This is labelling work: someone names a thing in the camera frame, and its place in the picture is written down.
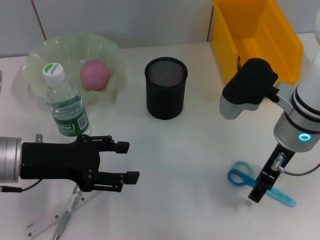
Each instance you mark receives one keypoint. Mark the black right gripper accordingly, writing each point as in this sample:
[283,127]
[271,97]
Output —
[277,160]

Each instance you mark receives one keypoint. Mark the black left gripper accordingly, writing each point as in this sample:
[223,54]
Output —
[57,161]

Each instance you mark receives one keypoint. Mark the blue scissors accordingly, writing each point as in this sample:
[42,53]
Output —
[240,177]

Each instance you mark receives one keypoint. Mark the clear green-label water bottle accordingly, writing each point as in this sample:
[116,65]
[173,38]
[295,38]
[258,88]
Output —
[67,110]

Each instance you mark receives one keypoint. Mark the pink peach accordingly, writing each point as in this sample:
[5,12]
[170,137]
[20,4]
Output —
[95,75]

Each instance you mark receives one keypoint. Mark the transparent plastic ruler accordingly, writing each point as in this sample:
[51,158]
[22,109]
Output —
[47,217]

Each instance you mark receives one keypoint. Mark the green plastic wrapper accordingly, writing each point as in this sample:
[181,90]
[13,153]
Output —
[238,61]

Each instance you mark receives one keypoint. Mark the black mesh pen cup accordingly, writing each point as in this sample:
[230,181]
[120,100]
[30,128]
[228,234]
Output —
[165,100]

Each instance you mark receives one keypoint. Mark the grey clear pen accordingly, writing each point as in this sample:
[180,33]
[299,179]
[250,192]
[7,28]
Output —
[63,222]

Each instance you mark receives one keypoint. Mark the pale green glass fruit bowl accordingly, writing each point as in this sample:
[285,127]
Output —
[67,50]

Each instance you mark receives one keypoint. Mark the yellow plastic bin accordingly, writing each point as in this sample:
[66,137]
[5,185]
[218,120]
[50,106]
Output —
[260,37]

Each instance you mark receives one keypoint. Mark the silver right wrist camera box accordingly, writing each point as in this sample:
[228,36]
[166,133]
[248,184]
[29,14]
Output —
[247,85]

